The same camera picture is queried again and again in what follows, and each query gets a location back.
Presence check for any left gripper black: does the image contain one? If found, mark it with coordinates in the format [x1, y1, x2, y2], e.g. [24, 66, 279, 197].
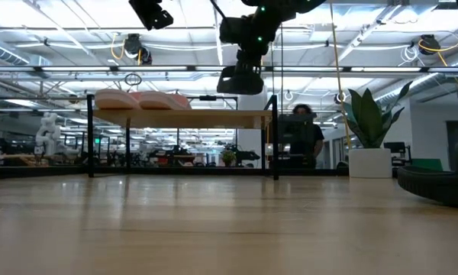
[128, 0, 175, 31]

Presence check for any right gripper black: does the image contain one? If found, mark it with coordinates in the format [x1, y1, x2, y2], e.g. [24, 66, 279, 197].
[218, 5, 282, 72]

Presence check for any wooden shelf with black legs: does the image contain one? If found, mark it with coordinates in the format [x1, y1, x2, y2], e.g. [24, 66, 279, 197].
[85, 94, 280, 181]

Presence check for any small potted plant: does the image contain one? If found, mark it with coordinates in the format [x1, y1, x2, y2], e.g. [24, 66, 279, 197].
[220, 148, 238, 168]

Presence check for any person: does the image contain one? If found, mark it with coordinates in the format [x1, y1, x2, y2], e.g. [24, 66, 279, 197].
[289, 103, 325, 170]

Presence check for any green snake plant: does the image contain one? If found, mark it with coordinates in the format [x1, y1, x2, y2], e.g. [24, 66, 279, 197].
[343, 79, 414, 150]

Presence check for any white robot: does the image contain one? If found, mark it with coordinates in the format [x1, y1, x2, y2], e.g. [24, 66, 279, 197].
[35, 112, 80, 157]

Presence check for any white plant pot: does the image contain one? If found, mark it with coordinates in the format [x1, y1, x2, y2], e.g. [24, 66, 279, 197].
[348, 147, 393, 180]

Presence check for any black computer monitor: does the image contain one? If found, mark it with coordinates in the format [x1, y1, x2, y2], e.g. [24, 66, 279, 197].
[383, 141, 408, 154]

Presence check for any green panel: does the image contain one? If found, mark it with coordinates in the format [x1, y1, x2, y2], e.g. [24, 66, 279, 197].
[411, 157, 443, 171]

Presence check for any thin black cable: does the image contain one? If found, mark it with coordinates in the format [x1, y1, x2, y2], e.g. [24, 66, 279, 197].
[279, 21, 285, 96]

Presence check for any black ceiling cable reel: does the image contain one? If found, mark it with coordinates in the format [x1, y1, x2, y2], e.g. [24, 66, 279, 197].
[122, 33, 153, 66]
[418, 34, 442, 57]

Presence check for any yellow cable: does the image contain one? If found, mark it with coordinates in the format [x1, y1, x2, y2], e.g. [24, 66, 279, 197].
[329, 0, 353, 150]

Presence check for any black aluminium rig frame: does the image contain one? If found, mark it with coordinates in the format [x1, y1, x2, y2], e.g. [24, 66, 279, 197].
[0, 164, 348, 181]

